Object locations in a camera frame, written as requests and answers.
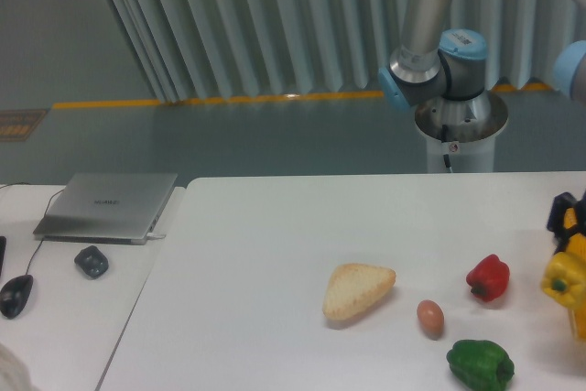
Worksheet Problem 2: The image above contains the yellow bell pepper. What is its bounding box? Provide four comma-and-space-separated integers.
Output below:
540, 252, 585, 310

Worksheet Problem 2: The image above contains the black mouse cable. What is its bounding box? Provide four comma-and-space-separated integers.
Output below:
0, 182, 68, 278

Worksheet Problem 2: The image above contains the black power adapter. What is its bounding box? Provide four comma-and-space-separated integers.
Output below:
74, 245, 109, 279

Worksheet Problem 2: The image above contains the brown egg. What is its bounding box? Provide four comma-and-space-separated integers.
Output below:
417, 299, 445, 334

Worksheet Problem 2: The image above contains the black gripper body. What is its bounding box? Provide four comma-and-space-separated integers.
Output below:
574, 193, 586, 235

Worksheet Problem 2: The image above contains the black device at edge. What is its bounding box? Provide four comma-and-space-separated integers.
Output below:
0, 235, 7, 277

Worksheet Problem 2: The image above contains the green bell pepper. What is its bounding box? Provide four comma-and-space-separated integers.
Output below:
446, 340, 515, 390

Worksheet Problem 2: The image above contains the yellow plastic basket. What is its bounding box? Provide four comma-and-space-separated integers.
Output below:
562, 209, 585, 342

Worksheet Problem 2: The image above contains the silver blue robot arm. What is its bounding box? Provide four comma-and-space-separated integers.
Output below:
378, 0, 508, 173

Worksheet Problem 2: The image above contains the silver laptop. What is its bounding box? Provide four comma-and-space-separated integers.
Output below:
34, 173, 177, 244

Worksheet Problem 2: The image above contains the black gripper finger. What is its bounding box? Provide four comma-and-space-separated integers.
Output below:
547, 192, 578, 253

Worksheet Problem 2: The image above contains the black computer mouse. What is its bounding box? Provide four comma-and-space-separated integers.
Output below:
0, 274, 34, 320

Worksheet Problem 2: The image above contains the triangular bread slice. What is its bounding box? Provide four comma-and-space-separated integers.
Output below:
322, 263, 396, 321

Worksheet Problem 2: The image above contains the red bell pepper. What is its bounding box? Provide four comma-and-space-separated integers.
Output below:
465, 254, 510, 302

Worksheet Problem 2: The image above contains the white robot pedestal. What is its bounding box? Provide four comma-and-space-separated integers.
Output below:
415, 91, 509, 173

